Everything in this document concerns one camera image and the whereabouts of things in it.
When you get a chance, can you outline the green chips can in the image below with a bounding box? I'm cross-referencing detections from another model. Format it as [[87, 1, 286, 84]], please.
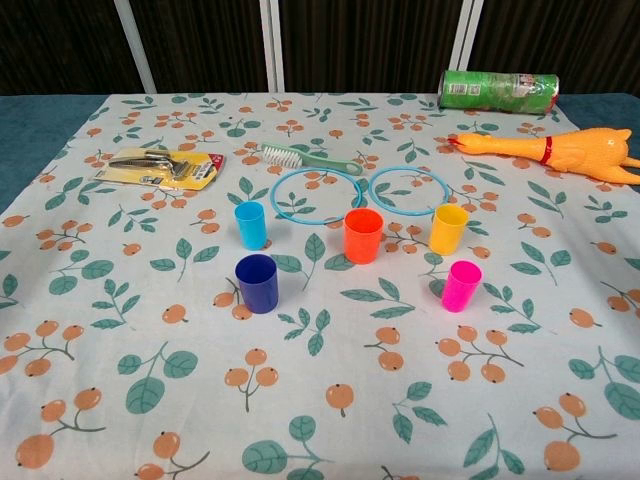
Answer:
[[437, 69, 560, 116]]

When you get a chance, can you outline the small blue plastic ring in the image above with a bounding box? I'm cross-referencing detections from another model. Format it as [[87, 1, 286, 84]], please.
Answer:
[[368, 165, 450, 218]]

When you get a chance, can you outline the pink plastic cup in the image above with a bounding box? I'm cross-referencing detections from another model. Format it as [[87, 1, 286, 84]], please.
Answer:
[[440, 260, 484, 314]]

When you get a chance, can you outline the light blue plastic cup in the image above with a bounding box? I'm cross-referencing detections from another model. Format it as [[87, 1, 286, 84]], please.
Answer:
[[234, 201, 268, 251]]

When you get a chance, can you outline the yellow plastic cup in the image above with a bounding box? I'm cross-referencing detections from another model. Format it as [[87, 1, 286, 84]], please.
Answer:
[[428, 203, 470, 256]]

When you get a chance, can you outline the green white-bristle brush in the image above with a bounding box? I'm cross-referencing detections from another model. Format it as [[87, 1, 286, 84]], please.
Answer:
[[260, 141, 363, 176]]

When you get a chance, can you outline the orange rubber chicken toy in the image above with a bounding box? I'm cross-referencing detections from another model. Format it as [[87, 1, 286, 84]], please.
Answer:
[[447, 126, 640, 186]]

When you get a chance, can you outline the razor on yellow card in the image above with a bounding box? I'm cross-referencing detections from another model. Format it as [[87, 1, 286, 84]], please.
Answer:
[[93, 146, 226, 192]]

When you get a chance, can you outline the white partition post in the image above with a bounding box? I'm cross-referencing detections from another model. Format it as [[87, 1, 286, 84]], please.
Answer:
[[112, 0, 157, 94], [258, 0, 287, 93], [446, 0, 485, 84]]

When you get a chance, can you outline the dark blue plastic cup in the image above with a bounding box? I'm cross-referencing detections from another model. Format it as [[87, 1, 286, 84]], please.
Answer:
[[234, 253, 279, 315]]

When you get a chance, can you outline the large blue plastic ring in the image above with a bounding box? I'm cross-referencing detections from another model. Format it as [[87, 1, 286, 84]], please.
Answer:
[[269, 167, 364, 226]]

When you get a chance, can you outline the orange plastic cup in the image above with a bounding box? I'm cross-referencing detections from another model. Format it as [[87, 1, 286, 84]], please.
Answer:
[[343, 208, 385, 265]]

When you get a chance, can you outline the floral white tablecloth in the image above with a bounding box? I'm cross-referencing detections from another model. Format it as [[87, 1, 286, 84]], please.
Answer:
[[0, 92, 640, 480]]

